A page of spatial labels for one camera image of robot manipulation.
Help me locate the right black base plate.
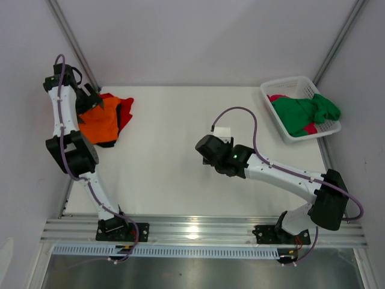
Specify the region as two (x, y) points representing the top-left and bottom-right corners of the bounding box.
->
(252, 211), (311, 245)

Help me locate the black folded t shirt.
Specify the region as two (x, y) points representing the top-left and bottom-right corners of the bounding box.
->
(96, 104), (123, 148)

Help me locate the pink t shirt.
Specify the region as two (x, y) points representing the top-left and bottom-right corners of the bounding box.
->
(268, 95), (317, 137)

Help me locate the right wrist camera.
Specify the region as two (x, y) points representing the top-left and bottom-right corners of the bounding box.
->
(213, 126), (232, 143)

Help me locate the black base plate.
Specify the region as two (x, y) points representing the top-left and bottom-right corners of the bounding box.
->
(96, 211), (150, 242)
(252, 211), (311, 245)

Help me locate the white plastic basket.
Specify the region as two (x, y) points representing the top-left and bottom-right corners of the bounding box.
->
(260, 76), (342, 144)

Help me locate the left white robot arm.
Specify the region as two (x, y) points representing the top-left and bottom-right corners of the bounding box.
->
(43, 63), (125, 222)

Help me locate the aluminium mounting rail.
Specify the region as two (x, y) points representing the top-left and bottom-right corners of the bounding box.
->
(40, 214), (368, 249)

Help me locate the orange t shirt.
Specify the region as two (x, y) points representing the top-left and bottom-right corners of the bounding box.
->
(79, 97), (120, 145)

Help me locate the red folded t shirt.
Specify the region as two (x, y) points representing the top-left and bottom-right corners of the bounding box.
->
(100, 93), (134, 134)

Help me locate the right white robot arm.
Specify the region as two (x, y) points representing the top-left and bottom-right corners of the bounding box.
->
(195, 135), (348, 243)

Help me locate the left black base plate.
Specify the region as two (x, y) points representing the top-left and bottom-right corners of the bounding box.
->
(96, 211), (150, 242)

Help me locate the green t shirt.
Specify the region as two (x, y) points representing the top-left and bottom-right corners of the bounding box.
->
(268, 94), (341, 137)

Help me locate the white slotted cable duct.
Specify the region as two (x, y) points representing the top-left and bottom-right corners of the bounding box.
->
(52, 244), (280, 259)

